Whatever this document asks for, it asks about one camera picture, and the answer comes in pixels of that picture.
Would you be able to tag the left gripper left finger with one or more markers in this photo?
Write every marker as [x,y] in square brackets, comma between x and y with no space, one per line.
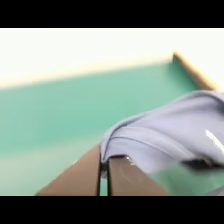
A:
[81,176]

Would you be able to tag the purple T-shirt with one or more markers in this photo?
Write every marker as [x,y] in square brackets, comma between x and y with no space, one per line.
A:
[166,133]

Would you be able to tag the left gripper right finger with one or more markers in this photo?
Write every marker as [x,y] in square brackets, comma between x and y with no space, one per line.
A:
[128,178]

